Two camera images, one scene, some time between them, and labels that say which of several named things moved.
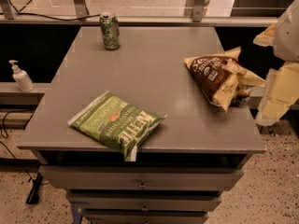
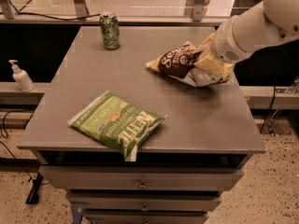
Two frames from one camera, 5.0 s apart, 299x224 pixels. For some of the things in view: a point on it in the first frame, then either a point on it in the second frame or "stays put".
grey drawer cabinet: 177,175 stays put
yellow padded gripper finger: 266,37 → 206,46
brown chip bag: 222,79 → 179,63
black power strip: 35,191 stays put
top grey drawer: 71,177 stays put
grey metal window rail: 8,18 stays put
